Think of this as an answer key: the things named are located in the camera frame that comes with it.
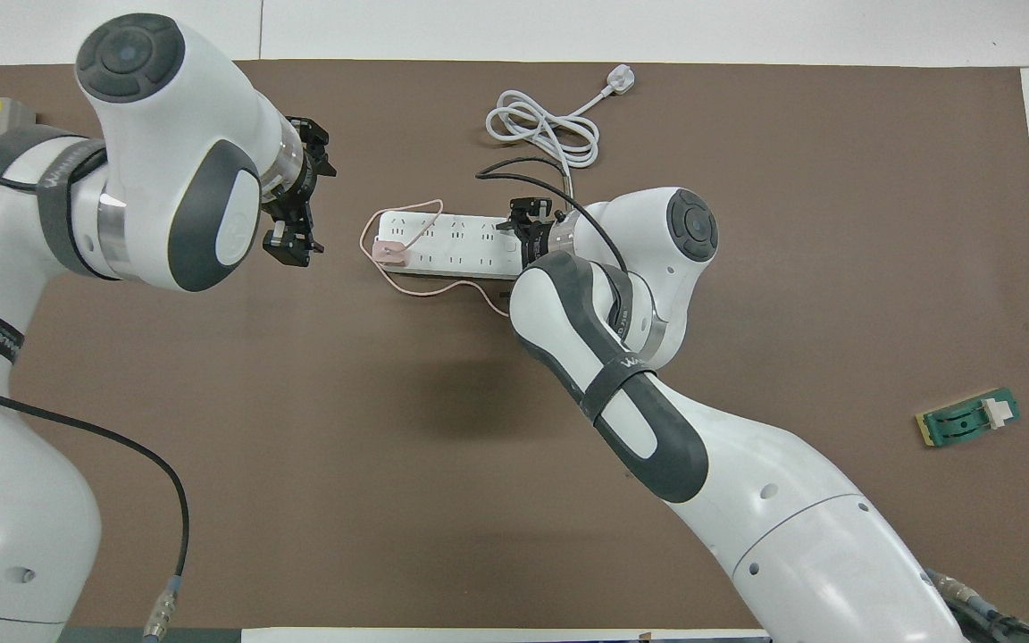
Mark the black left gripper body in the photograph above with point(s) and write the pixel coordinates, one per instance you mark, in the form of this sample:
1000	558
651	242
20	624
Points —
303	192

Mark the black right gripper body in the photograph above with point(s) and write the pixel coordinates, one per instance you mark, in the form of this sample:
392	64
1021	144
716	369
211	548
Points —
550	237

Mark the white power strip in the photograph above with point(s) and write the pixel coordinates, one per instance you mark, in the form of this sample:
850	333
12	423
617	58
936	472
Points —
452	246

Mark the pink charger adapter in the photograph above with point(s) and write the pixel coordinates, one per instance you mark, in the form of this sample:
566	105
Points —
389	253

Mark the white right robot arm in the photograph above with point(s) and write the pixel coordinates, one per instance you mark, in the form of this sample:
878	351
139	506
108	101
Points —
791	536

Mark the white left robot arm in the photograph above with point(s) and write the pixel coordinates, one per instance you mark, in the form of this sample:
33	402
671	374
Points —
166	116

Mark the brown table mat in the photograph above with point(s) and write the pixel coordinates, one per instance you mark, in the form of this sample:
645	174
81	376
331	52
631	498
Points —
345	536

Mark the green knife switch block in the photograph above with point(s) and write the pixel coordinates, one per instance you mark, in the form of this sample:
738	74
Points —
961	424

